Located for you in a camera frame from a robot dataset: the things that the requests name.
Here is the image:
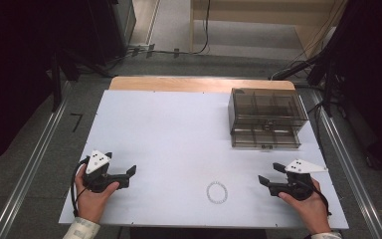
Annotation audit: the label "light wooden shelf unit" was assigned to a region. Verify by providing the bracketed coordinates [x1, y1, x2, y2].
[189, 0, 350, 58]

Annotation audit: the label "transparent brown drawer box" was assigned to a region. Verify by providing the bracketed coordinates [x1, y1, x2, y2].
[227, 87, 310, 149]

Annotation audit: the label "person's right hand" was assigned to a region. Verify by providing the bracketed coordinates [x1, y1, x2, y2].
[277, 177, 333, 236]

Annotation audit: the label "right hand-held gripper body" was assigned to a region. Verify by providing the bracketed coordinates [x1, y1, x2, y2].
[268, 158, 329, 202]

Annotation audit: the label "dark curtain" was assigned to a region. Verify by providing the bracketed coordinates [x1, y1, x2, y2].
[324, 0, 382, 175]
[0, 0, 115, 172]

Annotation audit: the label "transparent brown drawer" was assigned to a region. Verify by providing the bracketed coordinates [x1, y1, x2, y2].
[230, 126, 302, 149]

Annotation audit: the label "person's left hand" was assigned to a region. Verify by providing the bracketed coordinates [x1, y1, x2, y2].
[74, 163, 121, 224]

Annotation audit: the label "dark cabinet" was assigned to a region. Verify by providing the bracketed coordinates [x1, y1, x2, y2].
[89, 0, 137, 65]

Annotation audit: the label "black metal stand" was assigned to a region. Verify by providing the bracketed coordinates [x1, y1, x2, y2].
[271, 49, 337, 118]
[48, 49, 81, 113]

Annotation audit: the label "black floor cable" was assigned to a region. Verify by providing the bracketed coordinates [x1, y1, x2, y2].
[125, 0, 213, 58]

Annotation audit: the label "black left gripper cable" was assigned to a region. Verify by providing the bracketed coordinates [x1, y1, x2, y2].
[70, 156, 92, 218]

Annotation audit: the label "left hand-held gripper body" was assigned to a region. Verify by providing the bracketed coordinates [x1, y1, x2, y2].
[81, 149, 130, 194]

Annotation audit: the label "white board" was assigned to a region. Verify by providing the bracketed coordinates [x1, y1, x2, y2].
[58, 89, 350, 230]

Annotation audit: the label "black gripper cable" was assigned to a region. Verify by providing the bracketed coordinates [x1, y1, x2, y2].
[70, 156, 92, 218]
[294, 178, 333, 217]

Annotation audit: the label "aluminium floor rail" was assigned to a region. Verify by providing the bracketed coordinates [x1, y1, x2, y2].
[309, 90, 382, 239]
[0, 81, 73, 239]

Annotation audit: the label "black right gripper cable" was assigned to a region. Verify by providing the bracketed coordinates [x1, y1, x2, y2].
[294, 178, 333, 217]

